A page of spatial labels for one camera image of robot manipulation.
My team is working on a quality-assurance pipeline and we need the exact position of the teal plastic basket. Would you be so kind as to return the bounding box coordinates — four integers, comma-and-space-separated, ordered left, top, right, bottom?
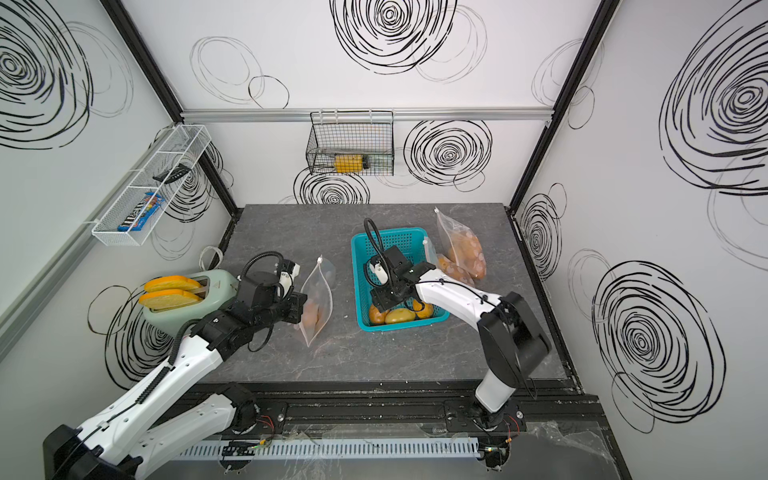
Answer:
351, 222, 450, 332

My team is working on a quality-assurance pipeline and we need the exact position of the clear zipper bag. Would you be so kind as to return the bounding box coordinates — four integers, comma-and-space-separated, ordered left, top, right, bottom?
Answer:
422, 237, 475, 287
298, 256, 336, 346
434, 208, 487, 280

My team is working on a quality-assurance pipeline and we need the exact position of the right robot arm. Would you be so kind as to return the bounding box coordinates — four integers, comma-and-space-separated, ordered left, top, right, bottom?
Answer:
363, 247, 551, 414

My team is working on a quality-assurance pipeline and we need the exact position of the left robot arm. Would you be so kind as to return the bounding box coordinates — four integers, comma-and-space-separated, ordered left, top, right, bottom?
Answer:
43, 261, 306, 479

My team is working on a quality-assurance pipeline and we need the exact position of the potato right middle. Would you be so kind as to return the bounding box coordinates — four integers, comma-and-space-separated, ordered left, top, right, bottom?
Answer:
412, 300, 434, 319

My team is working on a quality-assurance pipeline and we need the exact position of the mint green toaster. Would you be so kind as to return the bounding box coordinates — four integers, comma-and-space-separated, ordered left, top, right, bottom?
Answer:
138, 269, 238, 336

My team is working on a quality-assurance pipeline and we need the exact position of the potato top right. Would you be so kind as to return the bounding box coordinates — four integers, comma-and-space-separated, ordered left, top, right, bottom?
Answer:
301, 300, 320, 332

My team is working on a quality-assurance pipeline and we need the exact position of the potato bottom left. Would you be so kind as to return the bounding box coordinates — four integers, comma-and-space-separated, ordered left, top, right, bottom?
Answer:
369, 305, 390, 326

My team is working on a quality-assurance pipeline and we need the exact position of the upper toast slice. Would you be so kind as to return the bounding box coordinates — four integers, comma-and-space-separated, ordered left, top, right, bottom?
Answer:
144, 275, 202, 293

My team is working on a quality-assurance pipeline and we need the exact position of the toast slice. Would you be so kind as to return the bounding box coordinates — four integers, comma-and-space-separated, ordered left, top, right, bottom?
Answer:
144, 275, 202, 293
139, 290, 202, 311

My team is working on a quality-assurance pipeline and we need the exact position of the lower toast slice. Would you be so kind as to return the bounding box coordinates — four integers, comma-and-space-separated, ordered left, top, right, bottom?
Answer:
139, 290, 202, 311

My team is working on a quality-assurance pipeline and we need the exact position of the yellow item in basket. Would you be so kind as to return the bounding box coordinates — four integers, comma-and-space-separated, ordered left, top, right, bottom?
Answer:
333, 154, 367, 174

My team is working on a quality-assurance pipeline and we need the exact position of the blue candy packet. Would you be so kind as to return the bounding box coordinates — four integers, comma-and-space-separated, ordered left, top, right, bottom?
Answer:
117, 192, 165, 232

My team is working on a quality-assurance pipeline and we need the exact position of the black remote control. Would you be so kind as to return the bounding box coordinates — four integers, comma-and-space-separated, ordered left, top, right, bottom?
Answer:
153, 164, 191, 184

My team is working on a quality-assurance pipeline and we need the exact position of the black wire wall basket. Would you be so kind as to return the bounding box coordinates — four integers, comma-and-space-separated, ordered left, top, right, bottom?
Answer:
305, 109, 395, 176

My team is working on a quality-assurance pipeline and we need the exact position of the white wire shelf basket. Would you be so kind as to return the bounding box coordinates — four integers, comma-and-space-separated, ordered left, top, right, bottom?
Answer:
91, 124, 211, 247

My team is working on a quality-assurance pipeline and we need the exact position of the white slotted cable duct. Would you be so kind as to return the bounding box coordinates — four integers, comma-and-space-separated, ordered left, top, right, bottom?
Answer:
176, 437, 481, 461

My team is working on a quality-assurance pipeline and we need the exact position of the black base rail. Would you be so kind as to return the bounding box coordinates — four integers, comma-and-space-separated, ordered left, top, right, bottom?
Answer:
239, 380, 607, 433

